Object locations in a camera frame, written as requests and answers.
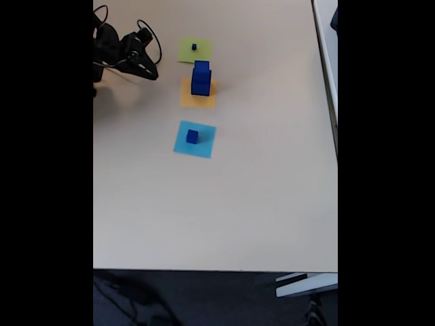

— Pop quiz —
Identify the green paper square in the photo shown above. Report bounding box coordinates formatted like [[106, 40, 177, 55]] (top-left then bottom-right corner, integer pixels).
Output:
[[176, 37, 213, 65]]

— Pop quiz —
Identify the orange paper square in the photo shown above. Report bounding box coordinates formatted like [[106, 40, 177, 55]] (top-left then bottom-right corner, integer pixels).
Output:
[[179, 77, 217, 109]]

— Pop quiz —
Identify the white neighbouring table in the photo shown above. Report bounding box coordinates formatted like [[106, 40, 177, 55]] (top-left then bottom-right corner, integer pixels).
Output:
[[311, 0, 338, 159]]

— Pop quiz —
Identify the medium blue cube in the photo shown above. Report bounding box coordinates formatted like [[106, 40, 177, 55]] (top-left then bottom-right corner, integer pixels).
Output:
[[194, 60, 211, 78]]

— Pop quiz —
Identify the light blue paper square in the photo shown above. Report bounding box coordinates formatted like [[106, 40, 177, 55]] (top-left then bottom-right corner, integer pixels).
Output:
[[173, 120, 218, 160]]

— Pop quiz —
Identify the white table leg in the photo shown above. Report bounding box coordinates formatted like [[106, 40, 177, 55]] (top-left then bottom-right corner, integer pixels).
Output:
[[275, 272, 338, 298]]

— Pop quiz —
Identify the large blue cube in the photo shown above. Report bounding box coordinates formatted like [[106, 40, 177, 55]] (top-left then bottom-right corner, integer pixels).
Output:
[[190, 69, 212, 97]]

